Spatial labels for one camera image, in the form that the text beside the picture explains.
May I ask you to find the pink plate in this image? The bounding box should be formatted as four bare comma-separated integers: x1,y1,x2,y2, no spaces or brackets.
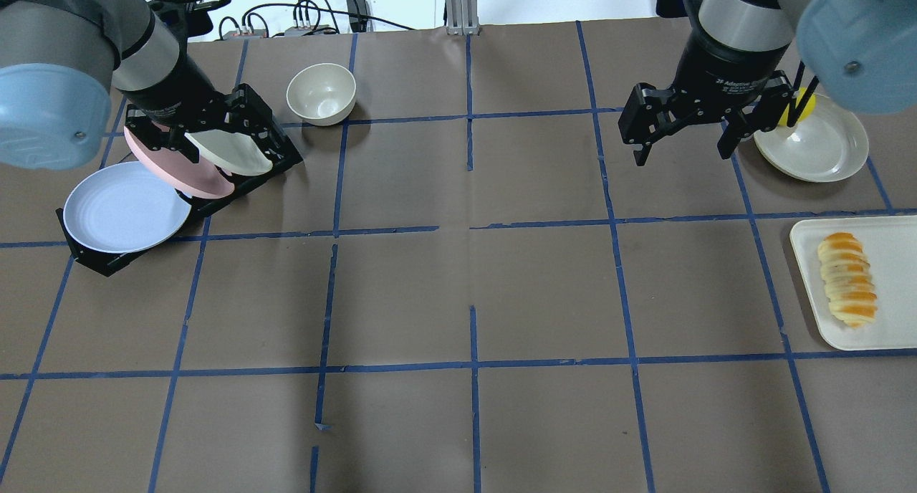
125,128,235,199

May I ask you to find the white rectangular tray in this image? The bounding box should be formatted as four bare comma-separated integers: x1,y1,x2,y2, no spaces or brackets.
789,215,916,350

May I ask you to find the black power adapter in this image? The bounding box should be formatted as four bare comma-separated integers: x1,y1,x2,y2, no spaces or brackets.
346,0,370,32

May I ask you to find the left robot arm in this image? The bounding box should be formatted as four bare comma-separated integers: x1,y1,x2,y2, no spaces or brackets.
1,0,294,174

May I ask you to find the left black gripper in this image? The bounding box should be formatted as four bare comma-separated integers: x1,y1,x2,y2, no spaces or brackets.
125,84,302,180

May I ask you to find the aluminium frame post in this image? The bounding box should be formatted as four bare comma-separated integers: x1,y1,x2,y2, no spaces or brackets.
444,0,481,37

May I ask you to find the cream bowl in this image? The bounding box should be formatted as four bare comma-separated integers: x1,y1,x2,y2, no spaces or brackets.
285,63,357,127

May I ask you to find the cream plate in rack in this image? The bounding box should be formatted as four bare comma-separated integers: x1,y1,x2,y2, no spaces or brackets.
186,130,273,176

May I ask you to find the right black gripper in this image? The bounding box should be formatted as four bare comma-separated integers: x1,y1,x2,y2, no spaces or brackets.
618,38,792,167

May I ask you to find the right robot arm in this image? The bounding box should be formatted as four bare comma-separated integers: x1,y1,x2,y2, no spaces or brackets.
618,0,916,166

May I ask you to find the cream plate with lemon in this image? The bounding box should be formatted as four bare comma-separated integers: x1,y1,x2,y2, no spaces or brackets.
753,92,869,183

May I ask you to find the blue plate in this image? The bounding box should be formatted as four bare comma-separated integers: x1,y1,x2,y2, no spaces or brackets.
62,162,192,254

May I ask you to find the yellow lemon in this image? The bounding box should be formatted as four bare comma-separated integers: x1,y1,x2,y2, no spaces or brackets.
777,87,817,127

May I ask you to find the black dish rack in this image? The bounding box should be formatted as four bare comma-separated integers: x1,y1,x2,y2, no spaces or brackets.
56,85,304,277

